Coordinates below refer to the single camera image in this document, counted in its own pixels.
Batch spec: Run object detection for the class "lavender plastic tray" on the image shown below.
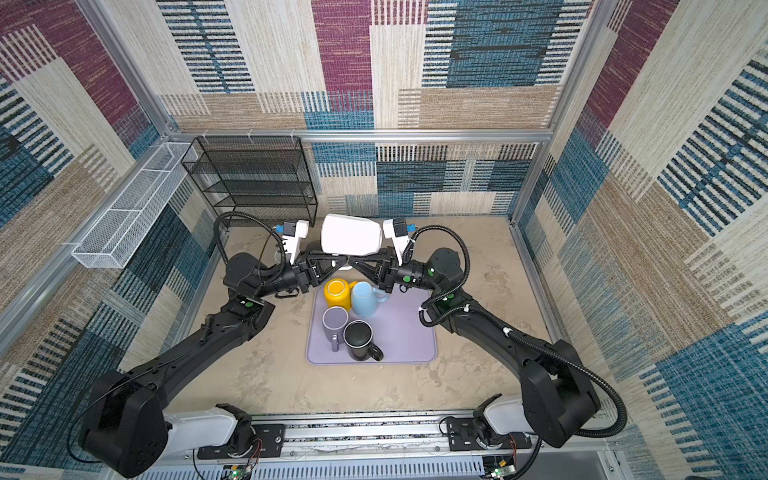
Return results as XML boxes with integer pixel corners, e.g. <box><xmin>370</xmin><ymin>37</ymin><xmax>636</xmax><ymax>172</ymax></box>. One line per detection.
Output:
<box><xmin>306</xmin><ymin>287</ymin><xmax>437</xmax><ymax>365</ymax></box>

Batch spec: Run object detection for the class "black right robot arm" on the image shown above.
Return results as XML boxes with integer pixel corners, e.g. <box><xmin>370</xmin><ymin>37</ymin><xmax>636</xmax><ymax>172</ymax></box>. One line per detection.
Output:
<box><xmin>349</xmin><ymin>248</ymin><xmax>613</xmax><ymax>448</ymax></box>

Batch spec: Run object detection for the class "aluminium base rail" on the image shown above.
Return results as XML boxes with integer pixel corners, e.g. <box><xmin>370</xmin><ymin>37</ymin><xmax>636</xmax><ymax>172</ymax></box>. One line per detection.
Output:
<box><xmin>139</xmin><ymin>410</ymin><xmax>632</xmax><ymax>479</ymax></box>

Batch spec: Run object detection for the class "black ceramic mug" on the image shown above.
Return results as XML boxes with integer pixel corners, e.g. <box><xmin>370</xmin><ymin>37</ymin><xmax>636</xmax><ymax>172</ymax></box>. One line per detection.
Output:
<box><xmin>343</xmin><ymin>320</ymin><xmax>384</xmax><ymax>362</ymax></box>

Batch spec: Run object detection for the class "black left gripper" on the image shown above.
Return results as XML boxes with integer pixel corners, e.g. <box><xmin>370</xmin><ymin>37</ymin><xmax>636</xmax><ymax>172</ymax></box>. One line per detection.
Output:
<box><xmin>255</xmin><ymin>254</ymin><xmax>344</xmax><ymax>304</ymax></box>

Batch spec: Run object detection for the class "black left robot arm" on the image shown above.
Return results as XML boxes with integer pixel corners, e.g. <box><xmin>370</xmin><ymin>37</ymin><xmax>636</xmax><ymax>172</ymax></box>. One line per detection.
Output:
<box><xmin>67</xmin><ymin>251</ymin><xmax>350</xmax><ymax>478</ymax></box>

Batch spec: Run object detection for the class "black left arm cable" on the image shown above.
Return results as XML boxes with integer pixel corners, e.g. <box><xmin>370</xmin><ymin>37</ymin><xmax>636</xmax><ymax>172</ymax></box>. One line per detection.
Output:
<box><xmin>212</xmin><ymin>211</ymin><xmax>288</xmax><ymax>283</ymax></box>

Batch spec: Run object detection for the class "yellow round mug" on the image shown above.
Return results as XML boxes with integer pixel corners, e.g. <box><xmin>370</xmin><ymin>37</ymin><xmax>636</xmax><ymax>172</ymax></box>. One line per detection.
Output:
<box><xmin>323</xmin><ymin>278</ymin><xmax>357</xmax><ymax>312</ymax></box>

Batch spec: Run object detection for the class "white ceramic mug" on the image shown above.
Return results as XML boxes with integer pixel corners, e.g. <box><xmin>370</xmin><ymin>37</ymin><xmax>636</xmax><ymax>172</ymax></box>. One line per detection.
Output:
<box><xmin>321</xmin><ymin>214</ymin><xmax>383</xmax><ymax>256</ymax></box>

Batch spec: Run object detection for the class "light blue plain mug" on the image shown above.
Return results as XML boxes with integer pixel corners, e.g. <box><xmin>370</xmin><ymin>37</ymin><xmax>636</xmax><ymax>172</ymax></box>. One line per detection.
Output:
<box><xmin>350</xmin><ymin>281</ymin><xmax>389</xmax><ymax>319</ymax></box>

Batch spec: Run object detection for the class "white wire mesh basket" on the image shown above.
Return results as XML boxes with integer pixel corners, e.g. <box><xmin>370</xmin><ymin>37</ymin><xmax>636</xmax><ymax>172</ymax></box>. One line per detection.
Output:
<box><xmin>72</xmin><ymin>142</ymin><xmax>189</xmax><ymax>269</ymax></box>

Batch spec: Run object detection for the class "lavender ceramic mug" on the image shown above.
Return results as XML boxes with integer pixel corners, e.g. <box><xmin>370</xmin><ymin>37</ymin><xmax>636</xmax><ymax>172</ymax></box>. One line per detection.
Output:
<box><xmin>321</xmin><ymin>306</ymin><xmax>349</xmax><ymax>352</ymax></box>

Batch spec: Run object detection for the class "black wire shelf rack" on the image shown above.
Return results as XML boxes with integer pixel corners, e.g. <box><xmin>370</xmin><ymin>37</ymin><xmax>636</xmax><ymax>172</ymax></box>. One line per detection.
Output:
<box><xmin>181</xmin><ymin>136</ymin><xmax>318</xmax><ymax>225</ymax></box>

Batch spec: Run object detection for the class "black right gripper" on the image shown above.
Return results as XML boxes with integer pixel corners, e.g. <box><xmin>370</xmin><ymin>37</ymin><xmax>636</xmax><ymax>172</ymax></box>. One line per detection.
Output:
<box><xmin>348</xmin><ymin>247</ymin><xmax>439</xmax><ymax>295</ymax></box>

